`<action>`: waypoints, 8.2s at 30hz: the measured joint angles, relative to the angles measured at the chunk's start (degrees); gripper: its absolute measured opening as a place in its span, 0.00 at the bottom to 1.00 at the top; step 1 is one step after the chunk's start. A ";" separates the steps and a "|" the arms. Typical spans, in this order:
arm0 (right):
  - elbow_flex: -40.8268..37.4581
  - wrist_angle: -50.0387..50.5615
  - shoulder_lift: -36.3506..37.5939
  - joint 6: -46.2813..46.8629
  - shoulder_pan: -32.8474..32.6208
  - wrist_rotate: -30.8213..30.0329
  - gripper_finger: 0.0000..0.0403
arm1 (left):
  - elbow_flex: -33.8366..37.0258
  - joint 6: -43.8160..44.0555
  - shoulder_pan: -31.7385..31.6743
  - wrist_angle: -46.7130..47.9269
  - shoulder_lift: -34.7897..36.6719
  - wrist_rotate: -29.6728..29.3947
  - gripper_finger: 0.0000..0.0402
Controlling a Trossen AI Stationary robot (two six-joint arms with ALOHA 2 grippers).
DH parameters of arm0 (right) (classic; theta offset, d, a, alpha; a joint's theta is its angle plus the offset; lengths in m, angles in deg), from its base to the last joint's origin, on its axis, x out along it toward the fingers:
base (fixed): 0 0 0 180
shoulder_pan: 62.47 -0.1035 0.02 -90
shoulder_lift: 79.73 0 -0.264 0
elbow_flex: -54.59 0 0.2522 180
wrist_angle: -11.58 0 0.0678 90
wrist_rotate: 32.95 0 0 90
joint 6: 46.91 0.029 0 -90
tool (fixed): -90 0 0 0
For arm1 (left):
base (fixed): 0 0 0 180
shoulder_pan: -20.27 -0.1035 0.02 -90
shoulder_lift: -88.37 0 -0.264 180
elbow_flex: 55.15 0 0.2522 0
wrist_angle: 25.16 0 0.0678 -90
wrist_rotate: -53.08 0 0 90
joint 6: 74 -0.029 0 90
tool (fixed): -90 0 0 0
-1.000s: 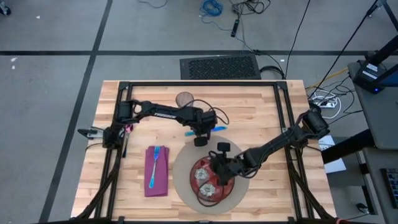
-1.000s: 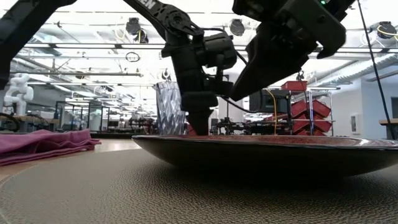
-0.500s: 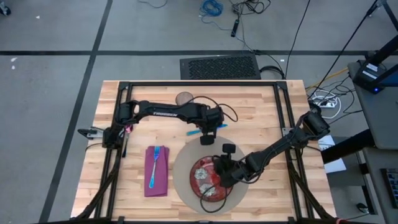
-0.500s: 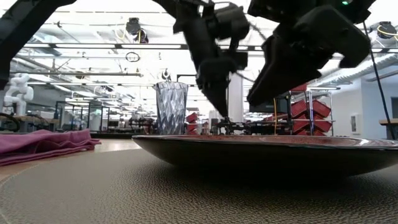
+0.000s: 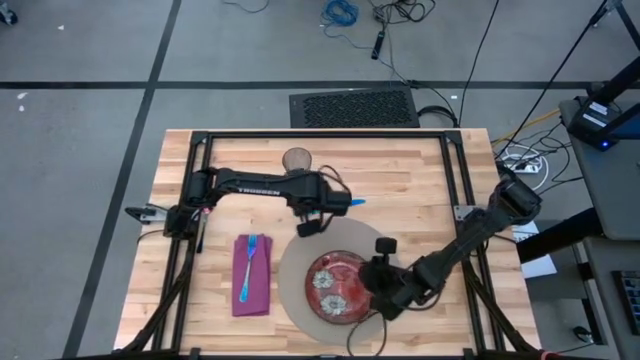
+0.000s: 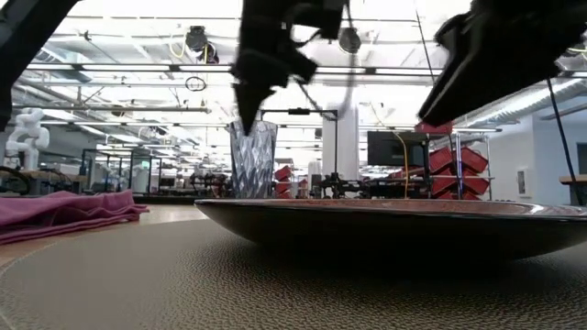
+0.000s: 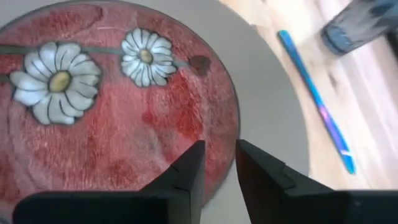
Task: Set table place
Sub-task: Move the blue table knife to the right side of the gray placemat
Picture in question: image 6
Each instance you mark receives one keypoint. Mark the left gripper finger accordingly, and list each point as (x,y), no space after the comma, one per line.
(252,101)

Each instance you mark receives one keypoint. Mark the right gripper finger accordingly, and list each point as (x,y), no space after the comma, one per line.
(481,87)

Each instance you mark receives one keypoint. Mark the clear faceted glass tumbler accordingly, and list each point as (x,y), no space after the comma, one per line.
(254,160)

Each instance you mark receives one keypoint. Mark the dark round plate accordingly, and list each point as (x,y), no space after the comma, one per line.
(390,234)

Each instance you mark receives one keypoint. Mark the round grey placemat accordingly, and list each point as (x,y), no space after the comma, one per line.
(183,284)

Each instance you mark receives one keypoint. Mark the magenta cloth napkin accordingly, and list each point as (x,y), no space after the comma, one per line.
(69,213)

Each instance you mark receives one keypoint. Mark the small black robot arm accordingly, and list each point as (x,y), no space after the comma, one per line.
(337,185)

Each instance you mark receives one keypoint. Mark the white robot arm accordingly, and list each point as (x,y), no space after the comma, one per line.
(29,133)

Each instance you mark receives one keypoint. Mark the metal shelf rack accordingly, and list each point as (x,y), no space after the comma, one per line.
(459,139)

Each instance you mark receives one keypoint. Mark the red storage bin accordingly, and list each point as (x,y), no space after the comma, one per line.
(442,159)
(476,185)
(444,185)
(474,160)
(283,173)
(435,129)

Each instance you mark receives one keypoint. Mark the black gantry stand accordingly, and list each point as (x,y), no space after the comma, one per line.
(336,146)

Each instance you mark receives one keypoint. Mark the white round pillar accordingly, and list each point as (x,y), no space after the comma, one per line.
(341,146)

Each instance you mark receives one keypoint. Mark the grey rectangular panel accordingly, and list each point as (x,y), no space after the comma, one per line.
(522,182)

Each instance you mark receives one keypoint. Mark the black monitor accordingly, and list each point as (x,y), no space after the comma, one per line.
(394,149)

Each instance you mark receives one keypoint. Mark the long white light bar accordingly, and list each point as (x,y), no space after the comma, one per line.
(137,68)

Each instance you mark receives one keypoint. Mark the wooden desk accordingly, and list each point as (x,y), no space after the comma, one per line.
(573,179)

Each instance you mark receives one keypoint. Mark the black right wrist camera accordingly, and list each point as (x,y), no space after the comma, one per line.
(451,32)

